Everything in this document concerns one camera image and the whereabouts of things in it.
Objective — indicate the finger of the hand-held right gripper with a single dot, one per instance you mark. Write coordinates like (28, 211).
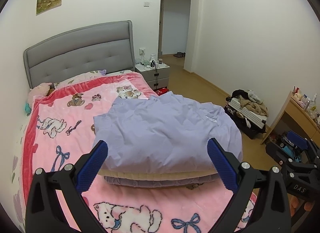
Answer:
(276, 153)
(298, 140)

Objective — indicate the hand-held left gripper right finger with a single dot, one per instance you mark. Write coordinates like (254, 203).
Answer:
(222, 165)

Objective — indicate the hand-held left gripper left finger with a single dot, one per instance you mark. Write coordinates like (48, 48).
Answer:
(92, 165)

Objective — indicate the lavender puffer jacket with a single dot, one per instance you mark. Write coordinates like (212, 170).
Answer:
(162, 128)

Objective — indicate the pile of assorted clothes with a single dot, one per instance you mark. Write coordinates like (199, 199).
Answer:
(252, 105)

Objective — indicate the wooden desk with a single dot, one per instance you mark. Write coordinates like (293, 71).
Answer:
(297, 115)

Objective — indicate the group of toiletry bottles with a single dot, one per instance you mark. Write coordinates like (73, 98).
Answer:
(308, 103)

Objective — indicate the open suitcase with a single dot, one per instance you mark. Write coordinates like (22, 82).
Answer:
(247, 125)

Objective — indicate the pink cartoon printed blanket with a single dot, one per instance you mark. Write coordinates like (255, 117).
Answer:
(75, 123)

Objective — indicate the cream quilted folded jacket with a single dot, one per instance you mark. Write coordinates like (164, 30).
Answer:
(150, 175)

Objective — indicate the purple folded jacket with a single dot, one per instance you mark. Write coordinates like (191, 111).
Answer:
(150, 183)

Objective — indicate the white floral bed sheet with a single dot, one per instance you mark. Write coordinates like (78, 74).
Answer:
(15, 173)

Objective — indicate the teal plush toy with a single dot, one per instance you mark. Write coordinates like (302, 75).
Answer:
(27, 109)

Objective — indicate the floral pillow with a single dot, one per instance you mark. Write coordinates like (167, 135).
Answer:
(82, 77)

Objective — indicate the red box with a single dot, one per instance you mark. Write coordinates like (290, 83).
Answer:
(161, 91)

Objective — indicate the grey upholstered headboard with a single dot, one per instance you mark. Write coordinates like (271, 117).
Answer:
(80, 57)

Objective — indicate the grey nightstand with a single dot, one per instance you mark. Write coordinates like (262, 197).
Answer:
(161, 75)

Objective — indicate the pair of shoes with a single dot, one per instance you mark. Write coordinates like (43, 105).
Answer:
(179, 54)

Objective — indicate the white wall socket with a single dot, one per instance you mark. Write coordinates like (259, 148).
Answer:
(142, 51)

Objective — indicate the white light switch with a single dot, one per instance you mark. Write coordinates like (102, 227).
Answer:
(146, 3)

